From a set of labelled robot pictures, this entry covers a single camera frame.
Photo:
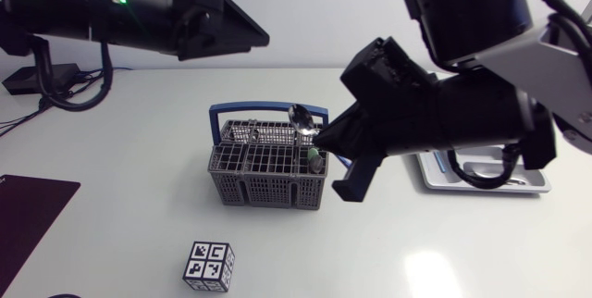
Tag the grey cutlery tray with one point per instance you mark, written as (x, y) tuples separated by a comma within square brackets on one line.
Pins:
[(536, 182)]

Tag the black power brick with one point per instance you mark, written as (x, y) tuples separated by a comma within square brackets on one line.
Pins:
[(60, 76)]

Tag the dark mat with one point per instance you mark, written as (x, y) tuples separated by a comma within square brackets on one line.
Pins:
[(28, 214)]

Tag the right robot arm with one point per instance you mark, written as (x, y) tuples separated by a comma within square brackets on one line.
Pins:
[(472, 11)]

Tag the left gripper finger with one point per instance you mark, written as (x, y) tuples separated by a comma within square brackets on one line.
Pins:
[(245, 29)]

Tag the black-and-white patterned cube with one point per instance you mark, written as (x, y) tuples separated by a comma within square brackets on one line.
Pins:
[(208, 265)]

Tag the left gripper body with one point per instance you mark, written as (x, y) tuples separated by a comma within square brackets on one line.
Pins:
[(199, 25)]

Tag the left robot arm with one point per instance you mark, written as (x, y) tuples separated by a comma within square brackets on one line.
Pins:
[(69, 6)]

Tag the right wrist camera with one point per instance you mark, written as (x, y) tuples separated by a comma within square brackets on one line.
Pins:
[(384, 71)]

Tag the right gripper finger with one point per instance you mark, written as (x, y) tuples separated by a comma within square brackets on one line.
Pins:
[(347, 133)]

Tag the steel spoon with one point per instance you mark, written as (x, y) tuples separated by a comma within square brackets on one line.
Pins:
[(300, 117), (513, 180)]

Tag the grey cutlery basket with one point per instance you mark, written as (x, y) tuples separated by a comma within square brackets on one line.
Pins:
[(268, 187)]

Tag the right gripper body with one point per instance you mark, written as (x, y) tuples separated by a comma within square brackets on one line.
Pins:
[(416, 127)]

